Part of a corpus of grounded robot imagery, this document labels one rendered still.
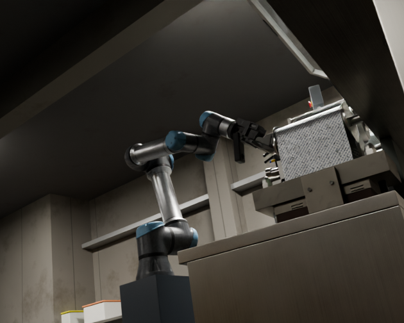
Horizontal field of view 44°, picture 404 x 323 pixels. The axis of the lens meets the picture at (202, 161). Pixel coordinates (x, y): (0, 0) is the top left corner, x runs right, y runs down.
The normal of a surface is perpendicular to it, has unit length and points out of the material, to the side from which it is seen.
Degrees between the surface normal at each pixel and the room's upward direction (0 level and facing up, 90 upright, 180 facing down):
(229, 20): 180
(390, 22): 90
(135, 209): 90
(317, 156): 90
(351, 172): 90
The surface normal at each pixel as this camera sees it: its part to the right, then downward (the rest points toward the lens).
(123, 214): -0.63, -0.21
